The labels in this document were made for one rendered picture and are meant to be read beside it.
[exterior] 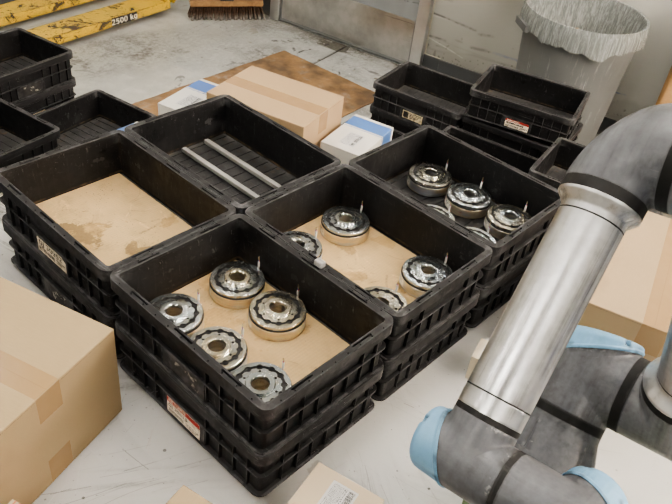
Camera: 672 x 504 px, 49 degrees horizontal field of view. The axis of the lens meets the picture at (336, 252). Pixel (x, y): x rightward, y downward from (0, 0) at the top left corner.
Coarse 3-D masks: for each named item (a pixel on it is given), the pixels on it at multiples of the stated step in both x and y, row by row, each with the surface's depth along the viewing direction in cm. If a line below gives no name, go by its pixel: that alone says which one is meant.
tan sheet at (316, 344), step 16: (192, 288) 139; (208, 288) 140; (272, 288) 142; (208, 304) 136; (208, 320) 133; (224, 320) 133; (240, 320) 134; (256, 336) 131; (304, 336) 132; (320, 336) 133; (336, 336) 133; (256, 352) 128; (272, 352) 128; (288, 352) 129; (304, 352) 129; (320, 352) 130; (336, 352) 130; (288, 368) 126; (304, 368) 126
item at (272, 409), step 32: (224, 224) 139; (256, 224) 140; (160, 256) 131; (128, 288) 123; (160, 320) 118; (384, 320) 124; (192, 352) 114; (352, 352) 117; (224, 384) 110; (320, 384) 114; (256, 416) 107
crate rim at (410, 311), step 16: (320, 176) 156; (368, 176) 158; (288, 192) 150; (384, 192) 155; (256, 208) 144; (416, 208) 151; (448, 224) 147; (288, 240) 138; (480, 256) 140; (336, 272) 132; (464, 272) 136; (352, 288) 129; (432, 288) 131; (448, 288) 133; (384, 304) 126; (416, 304) 127; (400, 320) 125
